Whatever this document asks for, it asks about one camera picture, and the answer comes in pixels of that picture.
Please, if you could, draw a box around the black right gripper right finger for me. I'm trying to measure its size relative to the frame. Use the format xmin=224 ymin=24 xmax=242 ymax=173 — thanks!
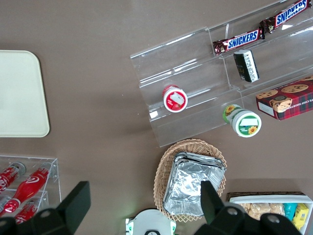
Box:
xmin=195 ymin=180 xmax=247 ymax=235

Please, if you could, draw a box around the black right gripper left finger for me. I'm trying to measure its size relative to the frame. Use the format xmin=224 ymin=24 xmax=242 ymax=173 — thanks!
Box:
xmin=31 ymin=181 xmax=91 ymax=235

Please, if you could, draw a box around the oval light wicker basket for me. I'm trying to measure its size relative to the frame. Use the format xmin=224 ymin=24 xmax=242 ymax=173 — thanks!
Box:
xmin=153 ymin=139 xmax=227 ymax=222

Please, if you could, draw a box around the beige plastic tray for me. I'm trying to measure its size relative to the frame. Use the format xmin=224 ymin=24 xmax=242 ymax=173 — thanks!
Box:
xmin=0 ymin=50 xmax=50 ymax=138

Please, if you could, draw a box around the clear acrylic bottle rack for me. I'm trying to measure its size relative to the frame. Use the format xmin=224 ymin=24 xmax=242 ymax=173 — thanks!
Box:
xmin=0 ymin=154 xmax=62 ymax=221

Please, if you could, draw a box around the stack of foil containers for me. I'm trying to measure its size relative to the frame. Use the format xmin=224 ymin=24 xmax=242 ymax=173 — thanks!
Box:
xmin=163 ymin=151 xmax=227 ymax=217

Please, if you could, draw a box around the clear rice cracker bag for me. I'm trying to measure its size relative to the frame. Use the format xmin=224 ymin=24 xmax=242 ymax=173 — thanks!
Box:
xmin=260 ymin=202 xmax=286 ymax=220
xmin=238 ymin=202 xmax=263 ymax=221

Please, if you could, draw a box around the red cola bottle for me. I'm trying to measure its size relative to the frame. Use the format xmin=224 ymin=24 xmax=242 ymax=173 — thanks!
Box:
xmin=0 ymin=163 xmax=26 ymax=194
xmin=14 ymin=200 xmax=40 ymax=225
xmin=3 ymin=163 xmax=51 ymax=214

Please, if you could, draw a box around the white rectangular snack container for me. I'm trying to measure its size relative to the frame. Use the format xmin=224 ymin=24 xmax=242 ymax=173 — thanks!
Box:
xmin=229 ymin=195 xmax=313 ymax=235

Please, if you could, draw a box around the dark wicker mat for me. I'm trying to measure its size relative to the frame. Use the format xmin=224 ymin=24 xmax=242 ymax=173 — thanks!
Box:
xmin=226 ymin=191 xmax=308 ymax=204

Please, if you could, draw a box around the teal snack packet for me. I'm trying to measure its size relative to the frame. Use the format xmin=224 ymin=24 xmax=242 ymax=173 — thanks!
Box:
xmin=283 ymin=203 xmax=298 ymax=222

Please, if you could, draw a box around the green sunflower lid cup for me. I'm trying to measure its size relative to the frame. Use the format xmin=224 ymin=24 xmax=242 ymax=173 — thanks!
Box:
xmin=222 ymin=104 xmax=262 ymax=138

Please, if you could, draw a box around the yellow snack packet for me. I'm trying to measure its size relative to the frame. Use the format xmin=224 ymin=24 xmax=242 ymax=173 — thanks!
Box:
xmin=292 ymin=203 xmax=309 ymax=231

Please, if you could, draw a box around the red strawberry lid cup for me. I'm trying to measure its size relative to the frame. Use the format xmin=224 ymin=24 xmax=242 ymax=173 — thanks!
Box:
xmin=162 ymin=84 xmax=188 ymax=113

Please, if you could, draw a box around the red plaid cookie box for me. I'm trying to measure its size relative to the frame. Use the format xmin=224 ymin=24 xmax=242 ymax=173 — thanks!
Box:
xmin=255 ymin=75 xmax=313 ymax=121

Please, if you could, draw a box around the black white small box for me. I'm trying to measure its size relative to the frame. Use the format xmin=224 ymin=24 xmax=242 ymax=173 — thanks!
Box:
xmin=233 ymin=49 xmax=260 ymax=84

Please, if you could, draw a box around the clear acrylic tiered shelf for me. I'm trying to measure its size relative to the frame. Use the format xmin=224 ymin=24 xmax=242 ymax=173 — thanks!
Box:
xmin=130 ymin=0 xmax=313 ymax=148

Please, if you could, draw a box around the Snickers chocolate bar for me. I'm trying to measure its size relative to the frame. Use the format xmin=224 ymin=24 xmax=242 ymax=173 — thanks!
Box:
xmin=212 ymin=28 xmax=266 ymax=57
xmin=259 ymin=0 xmax=309 ymax=34

